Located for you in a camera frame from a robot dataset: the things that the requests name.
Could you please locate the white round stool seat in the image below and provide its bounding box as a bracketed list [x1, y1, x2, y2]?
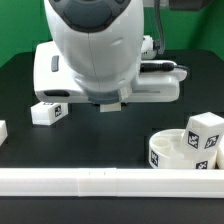
[148, 129, 217, 169]

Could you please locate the white left fence bar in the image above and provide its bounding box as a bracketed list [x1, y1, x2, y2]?
[0, 120, 8, 146]

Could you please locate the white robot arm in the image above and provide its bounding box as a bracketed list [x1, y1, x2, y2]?
[33, 0, 214, 105]

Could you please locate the white front fence bar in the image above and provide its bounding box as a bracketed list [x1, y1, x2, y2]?
[0, 168, 224, 198]

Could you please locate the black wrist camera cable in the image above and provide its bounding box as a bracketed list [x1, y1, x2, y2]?
[139, 59, 192, 80]

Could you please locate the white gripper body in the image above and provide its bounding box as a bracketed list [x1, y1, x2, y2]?
[33, 42, 187, 104]

